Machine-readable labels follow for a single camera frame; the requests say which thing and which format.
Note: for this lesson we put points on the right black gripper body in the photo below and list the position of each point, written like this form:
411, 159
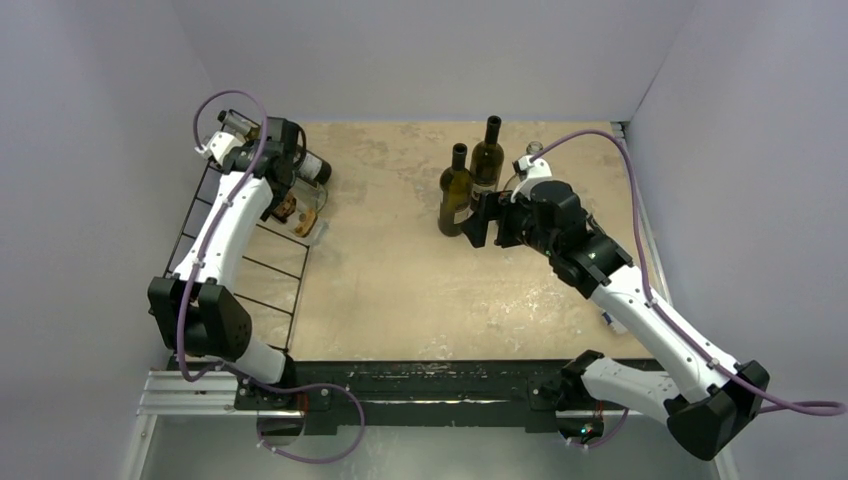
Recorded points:
502, 221

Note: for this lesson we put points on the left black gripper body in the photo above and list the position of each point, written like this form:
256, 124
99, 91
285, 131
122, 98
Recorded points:
281, 191

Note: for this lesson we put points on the dark green labelled wine bottle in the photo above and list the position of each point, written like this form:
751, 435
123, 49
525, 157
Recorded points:
313, 168

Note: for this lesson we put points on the square clear liquor bottle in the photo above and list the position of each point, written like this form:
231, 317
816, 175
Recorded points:
299, 219

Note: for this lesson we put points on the clear wine bottle dark label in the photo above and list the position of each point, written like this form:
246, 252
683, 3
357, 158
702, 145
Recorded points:
309, 195

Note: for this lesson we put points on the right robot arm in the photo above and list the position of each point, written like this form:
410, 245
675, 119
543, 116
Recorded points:
702, 408

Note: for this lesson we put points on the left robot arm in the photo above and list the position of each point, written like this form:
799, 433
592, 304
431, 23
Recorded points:
195, 307

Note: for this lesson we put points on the dark green bottle front left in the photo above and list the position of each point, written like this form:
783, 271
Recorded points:
455, 184

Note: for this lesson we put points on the dark green bottle back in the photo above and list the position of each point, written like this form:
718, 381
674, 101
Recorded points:
487, 159

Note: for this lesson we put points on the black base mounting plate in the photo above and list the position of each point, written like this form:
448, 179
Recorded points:
526, 394

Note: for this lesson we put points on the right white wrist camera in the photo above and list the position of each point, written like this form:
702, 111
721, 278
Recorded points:
531, 171

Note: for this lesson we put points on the black wire wine rack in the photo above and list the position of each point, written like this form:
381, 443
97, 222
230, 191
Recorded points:
270, 276

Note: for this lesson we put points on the aluminium frame rail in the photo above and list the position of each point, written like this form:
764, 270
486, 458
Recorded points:
194, 431

